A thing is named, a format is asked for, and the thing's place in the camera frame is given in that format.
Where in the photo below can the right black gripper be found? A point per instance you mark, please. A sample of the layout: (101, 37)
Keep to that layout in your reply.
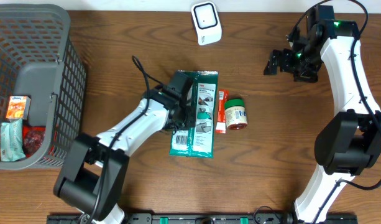
(309, 76)

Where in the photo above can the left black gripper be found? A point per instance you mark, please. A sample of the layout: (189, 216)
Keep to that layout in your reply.
(191, 123)

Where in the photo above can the red stick sachet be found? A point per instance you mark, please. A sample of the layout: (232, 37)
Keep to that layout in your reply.
(221, 120)

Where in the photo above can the green lid seasoning jar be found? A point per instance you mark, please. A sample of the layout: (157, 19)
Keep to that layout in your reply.
(235, 114)

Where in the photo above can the red snack packet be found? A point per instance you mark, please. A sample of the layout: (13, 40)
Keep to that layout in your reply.
(32, 139)

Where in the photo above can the light green wipes pack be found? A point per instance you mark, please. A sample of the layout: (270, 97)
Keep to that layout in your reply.
(11, 141)

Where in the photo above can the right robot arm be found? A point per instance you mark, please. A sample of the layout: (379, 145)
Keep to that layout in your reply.
(351, 141)

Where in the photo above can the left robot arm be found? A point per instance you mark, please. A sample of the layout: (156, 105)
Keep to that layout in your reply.
(93, 174)

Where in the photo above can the white barcode scanner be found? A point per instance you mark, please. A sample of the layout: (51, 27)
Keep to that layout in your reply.
(206, 22)

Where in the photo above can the grey plastic mesh basket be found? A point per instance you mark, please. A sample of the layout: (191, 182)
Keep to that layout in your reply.
(38, 60)

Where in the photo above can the orange tissue pack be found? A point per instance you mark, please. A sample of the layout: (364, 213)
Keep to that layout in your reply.
(18, 107)

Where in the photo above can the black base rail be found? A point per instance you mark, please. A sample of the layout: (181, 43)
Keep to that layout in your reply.
(263, 218)

